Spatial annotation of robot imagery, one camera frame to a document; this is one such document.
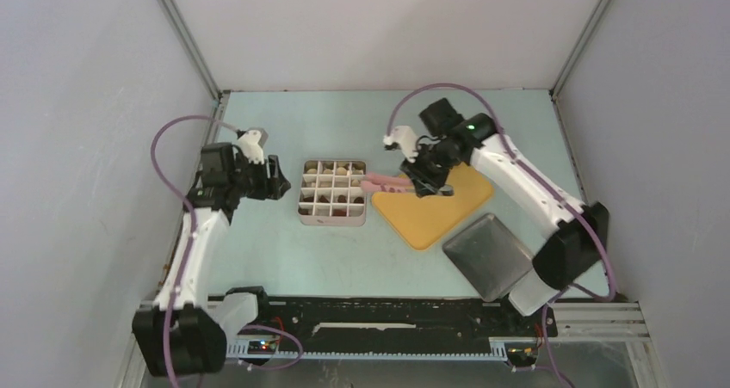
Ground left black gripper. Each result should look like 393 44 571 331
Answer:
228 153 290 200

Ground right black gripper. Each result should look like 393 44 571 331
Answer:
401 141 461 197

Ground pink handled metal tongs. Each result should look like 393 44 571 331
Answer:
360 173 415 194

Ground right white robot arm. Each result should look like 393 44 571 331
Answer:
383 98 609 335

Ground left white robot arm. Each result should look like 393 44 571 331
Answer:
132 142 291 379

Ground white compartment chocolate box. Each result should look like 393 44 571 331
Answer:
297 159 368 227

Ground yellow plastic tray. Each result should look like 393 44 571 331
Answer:
371 164 494 251

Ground silver metal box lid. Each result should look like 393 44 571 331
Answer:
442 213 532 302

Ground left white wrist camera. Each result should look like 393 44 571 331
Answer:
236 127 268 164

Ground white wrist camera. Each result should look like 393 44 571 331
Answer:
236 127 268 164
383 126 418 163

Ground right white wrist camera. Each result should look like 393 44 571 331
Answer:
383 126 418 163

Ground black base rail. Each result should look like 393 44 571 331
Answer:
226 295 558 363

